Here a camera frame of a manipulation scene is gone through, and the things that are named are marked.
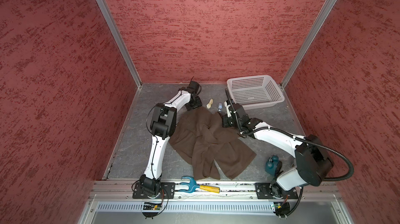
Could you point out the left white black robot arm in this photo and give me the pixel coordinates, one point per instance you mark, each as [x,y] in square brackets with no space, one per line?
[162,126]

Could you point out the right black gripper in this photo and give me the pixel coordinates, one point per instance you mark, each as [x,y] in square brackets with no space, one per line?
[225,121]

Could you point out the teal small bottle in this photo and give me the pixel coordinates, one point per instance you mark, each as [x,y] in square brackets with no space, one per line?
[273,166]

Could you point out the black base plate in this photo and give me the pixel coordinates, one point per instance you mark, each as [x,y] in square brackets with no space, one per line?
[268,191]
[155,190]

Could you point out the brown trousers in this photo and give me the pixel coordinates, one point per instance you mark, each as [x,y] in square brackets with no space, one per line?
[202,141]

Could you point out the left aluminium corner post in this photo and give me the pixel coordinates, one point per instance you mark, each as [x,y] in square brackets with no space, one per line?
[107,15]

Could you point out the white plastic basket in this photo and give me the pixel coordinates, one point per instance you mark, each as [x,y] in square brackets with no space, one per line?
[253,92]

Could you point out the right aluminium corner post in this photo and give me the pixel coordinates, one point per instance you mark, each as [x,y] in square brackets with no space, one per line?
[313,32]

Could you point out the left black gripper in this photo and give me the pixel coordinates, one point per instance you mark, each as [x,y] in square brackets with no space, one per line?
[198,103]

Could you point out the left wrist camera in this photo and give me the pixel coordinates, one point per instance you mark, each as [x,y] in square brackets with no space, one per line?
[194,88]

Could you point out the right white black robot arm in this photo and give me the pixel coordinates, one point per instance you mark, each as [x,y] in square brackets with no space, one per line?
[312,162]

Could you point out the white slotted cable duct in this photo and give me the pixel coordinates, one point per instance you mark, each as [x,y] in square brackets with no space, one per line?
[256,208]

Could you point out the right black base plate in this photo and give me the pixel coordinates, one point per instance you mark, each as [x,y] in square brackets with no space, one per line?
[268,191]

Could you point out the blue yellow garden fork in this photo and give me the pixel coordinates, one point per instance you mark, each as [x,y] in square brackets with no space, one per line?
[192,186]

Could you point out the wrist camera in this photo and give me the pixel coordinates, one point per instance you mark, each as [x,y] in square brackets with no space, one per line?
[194,88]
[228,115]

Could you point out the aluminium corner post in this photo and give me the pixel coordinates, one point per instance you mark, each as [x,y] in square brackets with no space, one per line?
[313,32]
[107,15]

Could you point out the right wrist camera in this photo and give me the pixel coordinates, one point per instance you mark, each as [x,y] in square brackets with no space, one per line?
[228,115]

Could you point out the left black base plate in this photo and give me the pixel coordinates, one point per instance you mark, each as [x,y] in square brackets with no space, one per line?
[155,190]

